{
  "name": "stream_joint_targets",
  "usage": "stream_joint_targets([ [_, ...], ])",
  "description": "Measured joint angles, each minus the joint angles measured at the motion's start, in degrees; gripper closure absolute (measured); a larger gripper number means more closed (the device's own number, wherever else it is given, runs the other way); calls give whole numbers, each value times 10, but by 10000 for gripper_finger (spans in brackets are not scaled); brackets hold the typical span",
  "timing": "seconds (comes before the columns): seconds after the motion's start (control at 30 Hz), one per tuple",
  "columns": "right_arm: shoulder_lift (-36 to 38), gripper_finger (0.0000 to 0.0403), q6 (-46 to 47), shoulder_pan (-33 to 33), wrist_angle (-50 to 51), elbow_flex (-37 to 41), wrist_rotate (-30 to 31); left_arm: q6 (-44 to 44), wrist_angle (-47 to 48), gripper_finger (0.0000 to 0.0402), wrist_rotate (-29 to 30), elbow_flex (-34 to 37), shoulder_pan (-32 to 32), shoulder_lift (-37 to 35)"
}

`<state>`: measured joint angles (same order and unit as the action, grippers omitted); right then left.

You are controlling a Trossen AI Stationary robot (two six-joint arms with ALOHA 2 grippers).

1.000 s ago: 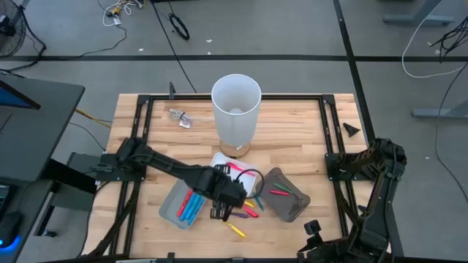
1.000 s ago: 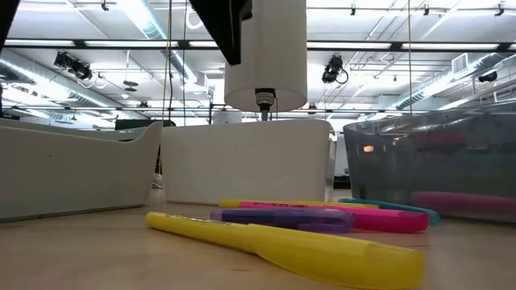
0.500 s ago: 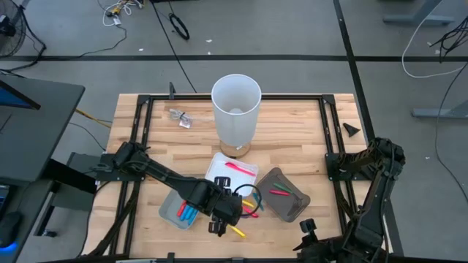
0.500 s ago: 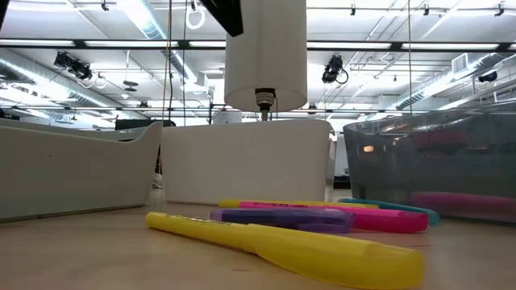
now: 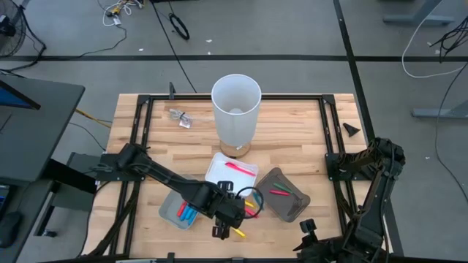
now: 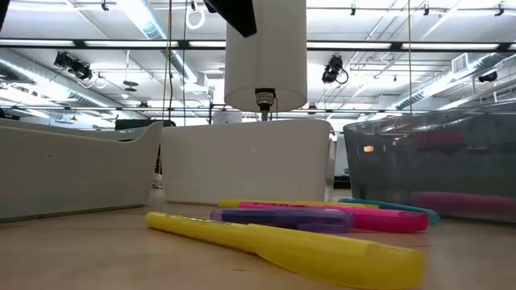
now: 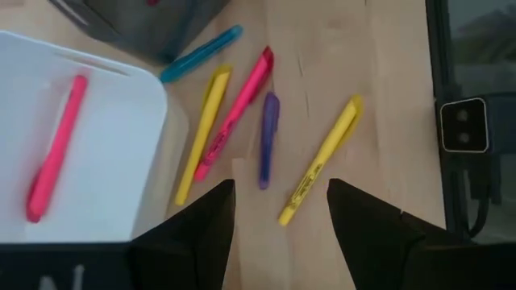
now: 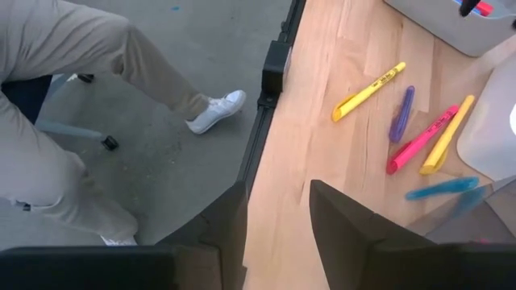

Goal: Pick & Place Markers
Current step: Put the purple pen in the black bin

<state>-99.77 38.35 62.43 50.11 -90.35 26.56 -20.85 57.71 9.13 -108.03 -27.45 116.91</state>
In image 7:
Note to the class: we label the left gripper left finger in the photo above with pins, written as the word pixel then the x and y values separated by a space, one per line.
pixel 189 249

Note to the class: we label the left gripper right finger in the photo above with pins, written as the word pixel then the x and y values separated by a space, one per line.
pixel 379 249

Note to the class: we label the yellow highlighter marker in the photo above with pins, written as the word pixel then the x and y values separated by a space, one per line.
pixel 205 129
pixel 322 161

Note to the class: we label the white plastic bin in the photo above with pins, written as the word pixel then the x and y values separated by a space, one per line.
pixel 113 141

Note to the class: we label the purple highlighter marker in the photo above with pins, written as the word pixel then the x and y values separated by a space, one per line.
pixel 268 137

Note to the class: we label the teal highlighter marker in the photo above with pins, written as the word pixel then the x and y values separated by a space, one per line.
pixel 197 56

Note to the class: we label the dark grey translucent bin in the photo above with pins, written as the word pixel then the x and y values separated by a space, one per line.
pixel 141 28

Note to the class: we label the black table-level camera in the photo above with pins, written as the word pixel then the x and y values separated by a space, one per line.
pixel 463 125

